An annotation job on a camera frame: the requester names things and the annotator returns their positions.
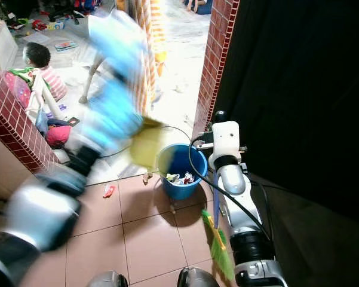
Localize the orange striped cloth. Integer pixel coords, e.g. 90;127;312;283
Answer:
116;0;168;114

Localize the children's picture book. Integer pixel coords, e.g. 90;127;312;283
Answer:
54;40;78;52

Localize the seated person in blue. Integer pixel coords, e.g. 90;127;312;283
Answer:
184;0;213;16

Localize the white low table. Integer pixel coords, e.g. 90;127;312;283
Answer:
0;18;19;66

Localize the green broom with blue handle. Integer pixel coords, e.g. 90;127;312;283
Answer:
201;184;237;283

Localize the robot right leg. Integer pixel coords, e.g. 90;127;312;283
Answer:
176;267;219;287

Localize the small child in striped shirt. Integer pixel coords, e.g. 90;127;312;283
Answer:
9;42;67;102

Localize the robot left leg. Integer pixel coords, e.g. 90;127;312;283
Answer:
87;271;123;287

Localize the crumpled trash in bucket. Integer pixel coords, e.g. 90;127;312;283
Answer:
166;172;197;186

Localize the pink bag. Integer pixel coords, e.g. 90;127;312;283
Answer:
45;118;73;149

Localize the robot leg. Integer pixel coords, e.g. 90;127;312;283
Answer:
87;271;123;287
176;267;219;287

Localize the yellow dustpan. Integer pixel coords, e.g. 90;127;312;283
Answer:
130;117;165;170

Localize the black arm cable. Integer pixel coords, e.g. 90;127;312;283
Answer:
188;136;275;240

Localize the blue plastic bucket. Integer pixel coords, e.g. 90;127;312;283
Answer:
157;143;208;200

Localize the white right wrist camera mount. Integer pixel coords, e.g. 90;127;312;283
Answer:
210;111;241;169

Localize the red toy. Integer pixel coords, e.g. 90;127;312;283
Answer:
31;19;48;32

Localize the pink and white child chair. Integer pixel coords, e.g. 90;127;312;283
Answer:
7;69;60;120

